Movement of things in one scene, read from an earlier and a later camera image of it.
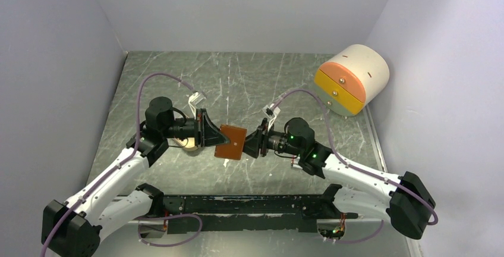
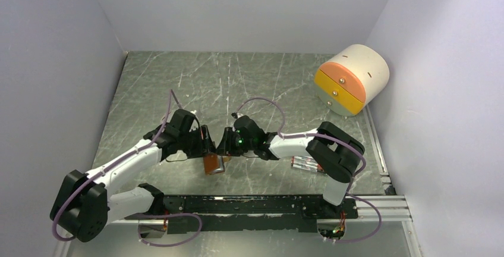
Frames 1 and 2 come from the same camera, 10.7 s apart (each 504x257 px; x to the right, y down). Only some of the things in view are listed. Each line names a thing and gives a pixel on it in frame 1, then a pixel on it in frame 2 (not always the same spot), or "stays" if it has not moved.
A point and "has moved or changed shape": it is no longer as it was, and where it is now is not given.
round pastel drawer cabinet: x=352 y=78 stays
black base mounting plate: x=286 y=212 stays
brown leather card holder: x=233 y=150 has moved or changed shape
